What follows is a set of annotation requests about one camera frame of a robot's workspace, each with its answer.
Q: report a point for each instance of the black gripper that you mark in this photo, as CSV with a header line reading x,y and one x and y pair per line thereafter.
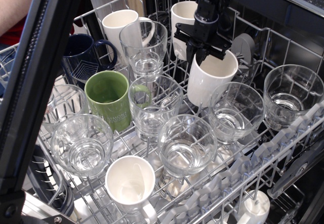
x,y
202,38

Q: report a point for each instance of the white handleless ceramic cup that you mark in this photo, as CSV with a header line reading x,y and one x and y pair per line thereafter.
x,y
212,72

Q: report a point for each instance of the person forearm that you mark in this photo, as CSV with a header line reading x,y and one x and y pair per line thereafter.
x,y
13,11

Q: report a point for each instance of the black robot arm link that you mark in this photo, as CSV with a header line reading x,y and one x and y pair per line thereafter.
x,y
37,61

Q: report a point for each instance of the white cup back centre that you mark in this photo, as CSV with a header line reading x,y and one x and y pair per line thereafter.
x,y
182,12

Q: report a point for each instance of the tall clear glass back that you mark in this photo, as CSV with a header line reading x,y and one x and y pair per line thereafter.
x,y
149,60

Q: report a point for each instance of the clear glass right centre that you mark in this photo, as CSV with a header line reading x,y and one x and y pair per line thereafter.
x,y
235,110

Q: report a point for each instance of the clear glass front centre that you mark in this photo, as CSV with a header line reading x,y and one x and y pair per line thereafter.
x,y
186,145

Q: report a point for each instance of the green ceramic mug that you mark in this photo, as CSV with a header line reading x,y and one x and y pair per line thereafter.
x,y
107,95

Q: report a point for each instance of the clear glass far right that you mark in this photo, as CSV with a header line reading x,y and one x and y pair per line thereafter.
x,y
290,91

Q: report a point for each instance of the navy blue mug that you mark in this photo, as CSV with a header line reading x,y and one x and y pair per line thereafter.
x,y
80,60

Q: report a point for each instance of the clear glass left middle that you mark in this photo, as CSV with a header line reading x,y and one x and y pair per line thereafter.
x,y
65,101

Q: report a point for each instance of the white mug front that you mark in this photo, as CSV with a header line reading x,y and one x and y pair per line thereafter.
x,y
130,182

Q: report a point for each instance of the grey plastic tine row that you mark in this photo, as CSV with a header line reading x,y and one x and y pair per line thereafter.
x,y
246,168

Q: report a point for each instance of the clear glass front left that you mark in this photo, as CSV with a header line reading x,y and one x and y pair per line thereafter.
x,y
82,145

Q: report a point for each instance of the white dish lower rack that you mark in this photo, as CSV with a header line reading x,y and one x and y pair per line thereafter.
x,y
254,209

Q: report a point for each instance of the red shirt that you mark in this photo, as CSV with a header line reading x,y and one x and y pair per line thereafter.
x,y
13,35

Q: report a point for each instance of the metal wire dishwasher rack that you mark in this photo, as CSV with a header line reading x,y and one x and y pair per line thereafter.
x,y
285,31

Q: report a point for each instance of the white mug with handle back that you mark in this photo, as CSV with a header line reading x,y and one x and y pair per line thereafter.
x,y
115,27

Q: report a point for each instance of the black rack handle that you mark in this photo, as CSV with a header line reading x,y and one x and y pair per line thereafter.
x,y
48,184

